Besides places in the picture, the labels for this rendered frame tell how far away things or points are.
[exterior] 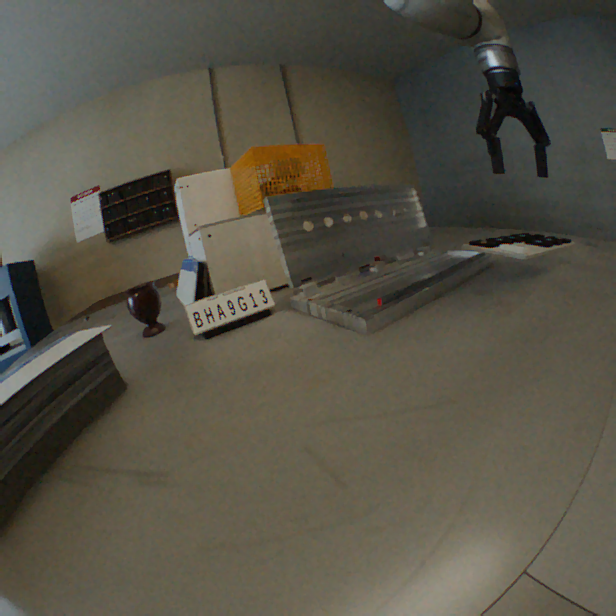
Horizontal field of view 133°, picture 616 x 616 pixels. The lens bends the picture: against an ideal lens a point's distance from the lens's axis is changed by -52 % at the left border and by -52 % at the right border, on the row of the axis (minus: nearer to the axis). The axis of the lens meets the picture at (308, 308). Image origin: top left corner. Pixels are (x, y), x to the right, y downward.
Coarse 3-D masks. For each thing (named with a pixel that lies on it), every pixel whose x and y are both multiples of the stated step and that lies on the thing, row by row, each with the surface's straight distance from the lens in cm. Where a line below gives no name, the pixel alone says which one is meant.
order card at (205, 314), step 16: (240, 288) 51; (256, 288) 51; (192, 304) 49; (208, 304) 49; (224, 304) 50; (240, 304) 50; (256, 304) 51; (272, 304) 51; (192, 320) 49; (208, 320) 49; (224, 320) 49
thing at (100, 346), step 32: (96, 352) 40; (32, 384) 35; (64, 384) 37; (96, 384) 39; (0, 416) 34; (32, 416) 35; (64, 416) 37; (0, 448) 34; (32, 448) 35; (64, 448) 37; (0, 480) 35; (32, 480) 36; (0, 512) 36
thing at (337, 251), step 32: (320, 192) 56; (352, 192) 63; (384, 192) 70; (416, 192) 79; (288, 224) 50; (320, 224) 55; (352, 224) 60; (384, 224) 66; (416, 224) 76; (288, 256) 49; (320, 256) 52; (352, 256) 56; (384, 256) 63
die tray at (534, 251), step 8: (464, 248) 94; (472, 248) 91; (480, 248) 88; (488, 248) 87; (496, 248) 87; (536, 248) 90; (544, 248) 92; (552, 248) 93; (560, 248) 97; (512, 256) 80; (520, 256) 78; (528, 256) 79; (536, 256) 83
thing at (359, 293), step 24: (384, 264) 63; (408, 264) 64; (432, 264) 63; (480, 264) 63; (312, 288) 51; (336, 288) 51; (360, 288) 49; (384, 288) 47; (432, 288) 46; (312, 312) 45; (336, 312) 39; (360, 312) 37; (384, 312) 37; (408, 312) 41
